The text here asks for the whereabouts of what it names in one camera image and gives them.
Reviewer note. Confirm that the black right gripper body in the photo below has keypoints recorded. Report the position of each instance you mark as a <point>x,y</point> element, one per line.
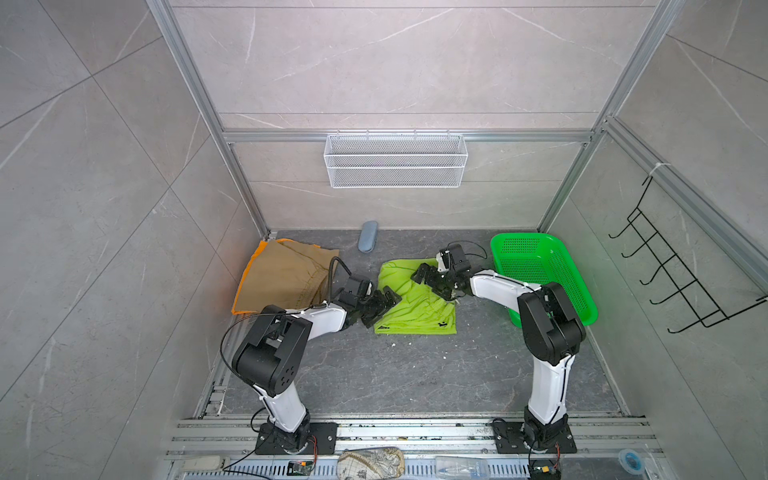
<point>441,282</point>

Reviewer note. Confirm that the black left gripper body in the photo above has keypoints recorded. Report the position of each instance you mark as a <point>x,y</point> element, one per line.
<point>376,305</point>

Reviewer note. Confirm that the lime green shorts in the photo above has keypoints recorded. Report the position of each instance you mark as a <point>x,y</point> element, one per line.
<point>420,311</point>

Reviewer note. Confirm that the khaki brown shorts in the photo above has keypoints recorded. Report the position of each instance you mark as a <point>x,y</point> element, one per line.
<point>295,274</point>

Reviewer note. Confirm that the orange shorts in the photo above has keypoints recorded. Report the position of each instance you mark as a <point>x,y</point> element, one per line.
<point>250,295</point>

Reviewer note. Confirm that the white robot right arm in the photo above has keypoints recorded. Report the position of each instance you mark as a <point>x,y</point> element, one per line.
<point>552,332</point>

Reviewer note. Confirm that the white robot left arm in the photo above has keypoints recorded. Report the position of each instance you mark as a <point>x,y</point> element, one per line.
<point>269,356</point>

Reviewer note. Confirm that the grey oval case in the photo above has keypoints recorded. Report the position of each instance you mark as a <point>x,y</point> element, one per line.
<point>368,236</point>

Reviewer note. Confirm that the green plastic basket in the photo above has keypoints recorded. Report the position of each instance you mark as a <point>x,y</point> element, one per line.
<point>541,258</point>

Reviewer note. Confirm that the patterned pouch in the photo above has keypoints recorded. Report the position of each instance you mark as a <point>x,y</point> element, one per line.
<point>371,464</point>

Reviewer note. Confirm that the small circuit board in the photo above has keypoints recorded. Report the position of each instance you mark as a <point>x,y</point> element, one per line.
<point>300,468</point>

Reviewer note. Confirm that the white power adapter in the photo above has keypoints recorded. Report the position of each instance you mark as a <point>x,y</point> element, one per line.
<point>208,463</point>

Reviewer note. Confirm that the blue tape roll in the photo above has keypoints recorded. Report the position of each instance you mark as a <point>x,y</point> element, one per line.
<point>631,462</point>

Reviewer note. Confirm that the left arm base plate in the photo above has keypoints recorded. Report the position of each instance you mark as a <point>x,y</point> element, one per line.
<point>308,439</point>

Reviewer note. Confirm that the white wire mesh basket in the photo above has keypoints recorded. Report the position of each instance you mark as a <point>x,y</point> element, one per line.
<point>395,160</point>

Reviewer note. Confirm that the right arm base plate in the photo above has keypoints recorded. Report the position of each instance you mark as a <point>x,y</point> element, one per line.
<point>510,438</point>

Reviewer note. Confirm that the black wire hook rack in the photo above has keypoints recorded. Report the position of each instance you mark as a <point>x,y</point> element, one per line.
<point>685,283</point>

